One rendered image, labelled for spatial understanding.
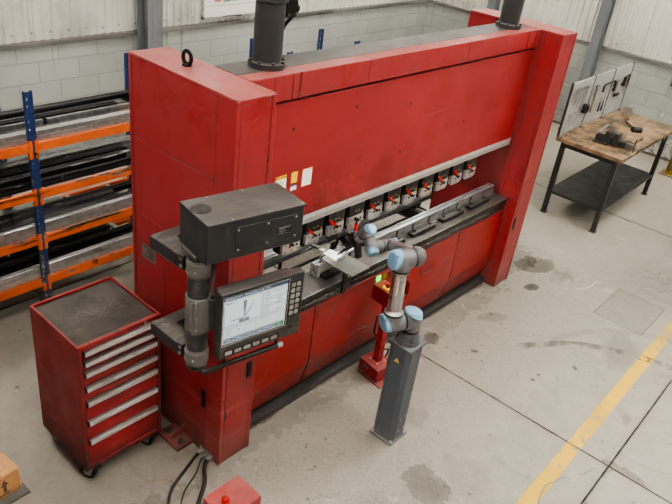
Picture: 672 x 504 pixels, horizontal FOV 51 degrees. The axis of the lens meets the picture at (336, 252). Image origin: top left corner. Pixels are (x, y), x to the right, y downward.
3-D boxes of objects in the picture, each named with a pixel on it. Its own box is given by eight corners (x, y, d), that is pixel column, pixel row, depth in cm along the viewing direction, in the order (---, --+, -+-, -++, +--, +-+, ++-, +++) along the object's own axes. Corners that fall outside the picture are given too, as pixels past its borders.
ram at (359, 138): (238, 250, 388) (246, 111, 348) (228, 244, 392) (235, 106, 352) (509, 144, 592) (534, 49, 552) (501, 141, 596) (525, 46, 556)
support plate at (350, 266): (351, 277, 444) (351, 276, 444) (321, 260, 458) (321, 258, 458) (369, 268, 456) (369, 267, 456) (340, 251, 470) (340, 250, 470)
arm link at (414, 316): (423, 331, 423) (428, 313, 416) (404, 335, 418) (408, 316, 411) (414, 320, 432) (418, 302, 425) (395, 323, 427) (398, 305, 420)
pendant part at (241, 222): (200, 387, 324) (205, 226, 282) (175, 357, 340) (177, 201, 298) (290, 353, 353) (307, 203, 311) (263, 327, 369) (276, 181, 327)
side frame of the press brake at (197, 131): (218, 466, 426) (237, 101, 312) (136, 393, 472) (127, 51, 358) (249, 446, 443) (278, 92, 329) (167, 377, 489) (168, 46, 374)
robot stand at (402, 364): (406, 433, 470) (427, 341, 432) (390, 446, 458) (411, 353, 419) (385, 419, 480) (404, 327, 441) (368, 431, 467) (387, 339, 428)
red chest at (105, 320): (89, 488, 401) (79, 351, 351) (44, 439, 428) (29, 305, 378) (162, 446, 435) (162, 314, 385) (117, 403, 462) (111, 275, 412)
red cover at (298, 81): (249, 108, 346) (250, 81, 339) (235, 102, 351) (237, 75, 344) (537, 47, 550) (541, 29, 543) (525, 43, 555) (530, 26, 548)
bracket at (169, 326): (180, 357, 335) (180, 346, 331) (150, 333, 348) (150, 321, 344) (244, 326, 362) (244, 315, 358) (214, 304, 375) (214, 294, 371)
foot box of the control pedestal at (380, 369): (379, 389, 505) (381, 376, 499) (356, 370, 521) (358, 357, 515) (398, 379, 518) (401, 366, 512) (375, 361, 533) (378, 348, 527)
